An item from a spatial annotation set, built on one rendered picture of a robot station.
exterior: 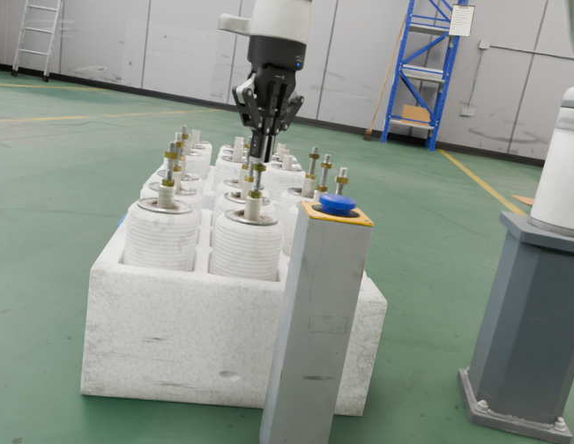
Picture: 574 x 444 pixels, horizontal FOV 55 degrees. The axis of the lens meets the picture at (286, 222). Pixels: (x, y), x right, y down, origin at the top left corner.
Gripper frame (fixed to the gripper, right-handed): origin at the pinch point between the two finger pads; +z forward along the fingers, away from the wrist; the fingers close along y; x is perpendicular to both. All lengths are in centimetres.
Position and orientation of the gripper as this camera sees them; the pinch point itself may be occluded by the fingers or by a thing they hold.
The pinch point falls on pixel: (262, 148)
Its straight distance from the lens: 74.7
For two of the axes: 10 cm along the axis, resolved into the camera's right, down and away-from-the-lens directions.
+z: -1.6, 9.6, 2.4
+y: 6.0, -1.0, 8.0
